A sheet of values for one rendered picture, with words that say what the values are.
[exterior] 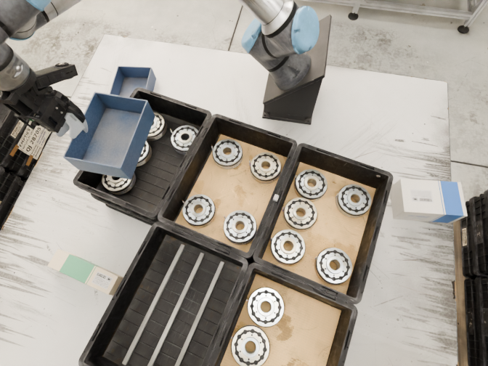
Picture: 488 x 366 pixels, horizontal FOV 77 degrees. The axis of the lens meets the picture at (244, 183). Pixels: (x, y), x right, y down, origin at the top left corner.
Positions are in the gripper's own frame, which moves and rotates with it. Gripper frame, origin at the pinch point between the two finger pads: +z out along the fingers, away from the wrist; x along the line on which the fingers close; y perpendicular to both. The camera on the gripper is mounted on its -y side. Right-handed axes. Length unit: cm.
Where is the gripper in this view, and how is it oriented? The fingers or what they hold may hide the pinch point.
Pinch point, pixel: (83, 126)
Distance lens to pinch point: 90.4
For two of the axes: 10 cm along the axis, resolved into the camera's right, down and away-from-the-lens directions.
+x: 9.6, 1.6, -2.3
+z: 1.5, 4.0, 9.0
